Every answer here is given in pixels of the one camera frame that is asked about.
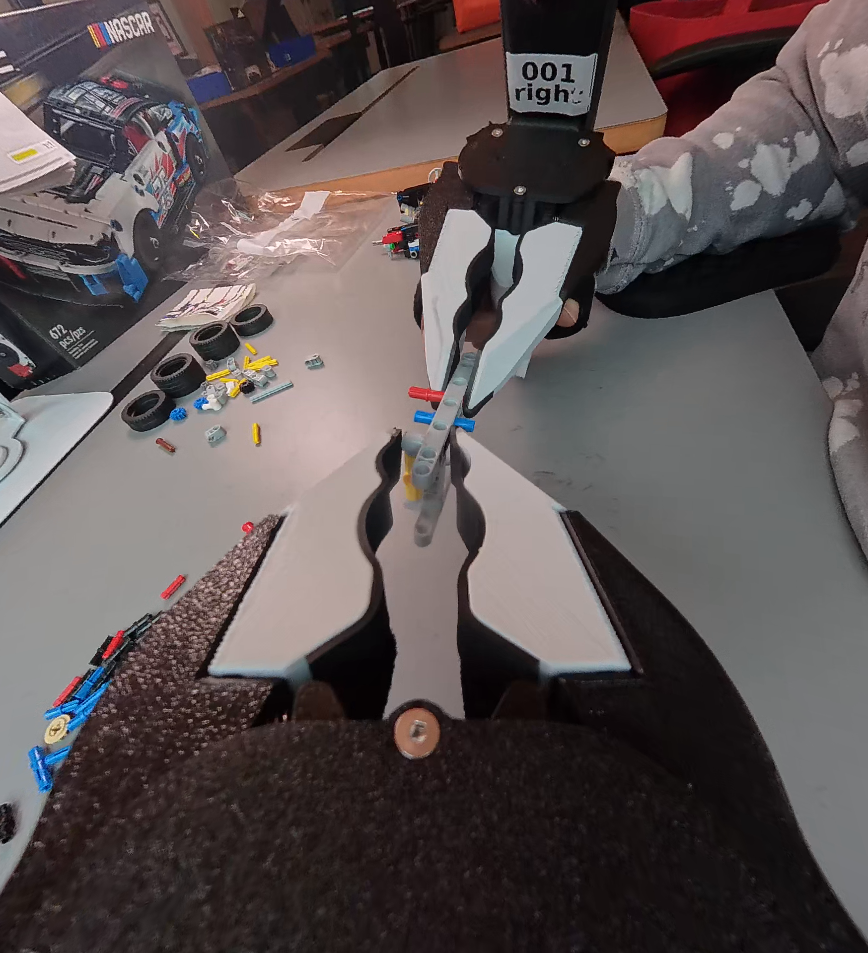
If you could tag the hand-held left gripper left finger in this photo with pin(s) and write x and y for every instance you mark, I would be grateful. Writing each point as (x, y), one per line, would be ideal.
(307, 588)

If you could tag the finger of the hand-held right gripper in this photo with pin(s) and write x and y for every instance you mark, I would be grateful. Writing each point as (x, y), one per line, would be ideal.
(538, 298)
(441, 290)

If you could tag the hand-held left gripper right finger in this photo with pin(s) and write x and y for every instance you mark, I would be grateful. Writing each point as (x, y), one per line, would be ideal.
(538, 595)

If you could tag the grey toy brick frame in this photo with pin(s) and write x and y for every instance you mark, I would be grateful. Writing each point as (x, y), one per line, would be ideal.
(438, 443)

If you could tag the person's right forearm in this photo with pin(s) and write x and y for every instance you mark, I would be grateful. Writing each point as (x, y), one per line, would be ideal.
(739, 171)

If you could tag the grey desk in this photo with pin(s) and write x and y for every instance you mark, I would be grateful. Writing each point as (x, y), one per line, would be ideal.
(665, 447)

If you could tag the person's right hand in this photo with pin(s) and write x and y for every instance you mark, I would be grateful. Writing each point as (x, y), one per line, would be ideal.
(569, 313)

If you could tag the small toy brick chassis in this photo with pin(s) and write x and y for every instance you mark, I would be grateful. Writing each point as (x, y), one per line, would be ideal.
(404, 234)

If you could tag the clear plastic bag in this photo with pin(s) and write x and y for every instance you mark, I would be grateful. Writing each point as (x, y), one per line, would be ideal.
(330, 216)

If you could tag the wood-edged grey table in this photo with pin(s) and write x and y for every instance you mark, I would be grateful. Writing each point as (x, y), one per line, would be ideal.
(419, 97)

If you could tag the small grey connector brick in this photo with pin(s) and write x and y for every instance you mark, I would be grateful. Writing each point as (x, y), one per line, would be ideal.
(215, 435)
(315, 362)

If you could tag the orange crate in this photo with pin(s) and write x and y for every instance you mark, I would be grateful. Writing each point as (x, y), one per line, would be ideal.
(479, 15)

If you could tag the black chair armrest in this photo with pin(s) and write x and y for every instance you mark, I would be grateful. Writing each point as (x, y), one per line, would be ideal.
(702, 290)

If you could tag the light grey axle rod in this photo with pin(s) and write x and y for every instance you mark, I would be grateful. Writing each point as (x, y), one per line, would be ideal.
(270, 392)

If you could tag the black toy tire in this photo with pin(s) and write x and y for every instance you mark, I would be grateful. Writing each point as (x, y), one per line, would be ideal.
(132, 417)
(162, 381)
(240, 324)
(199, 346)

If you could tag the pile of yellow grey bricks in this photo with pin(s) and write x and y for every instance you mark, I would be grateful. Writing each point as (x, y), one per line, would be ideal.
(237, 376)

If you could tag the sticker sheet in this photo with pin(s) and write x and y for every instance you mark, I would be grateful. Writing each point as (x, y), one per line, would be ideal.
(203, 305)

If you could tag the pile of blue black red pins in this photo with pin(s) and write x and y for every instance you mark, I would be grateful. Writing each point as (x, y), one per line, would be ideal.
(76, 700)

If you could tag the small blue bin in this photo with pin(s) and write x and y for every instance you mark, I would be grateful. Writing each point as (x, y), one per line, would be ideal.
(207, 88)
(292, 53)

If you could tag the white book stand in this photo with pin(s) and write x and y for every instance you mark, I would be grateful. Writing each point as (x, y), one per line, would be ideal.
(47, 439)

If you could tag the toy car set box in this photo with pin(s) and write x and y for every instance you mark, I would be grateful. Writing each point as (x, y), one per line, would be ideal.
(128, 141)

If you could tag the white instruction booklet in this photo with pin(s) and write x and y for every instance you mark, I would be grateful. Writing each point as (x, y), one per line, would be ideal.
(2, 141)

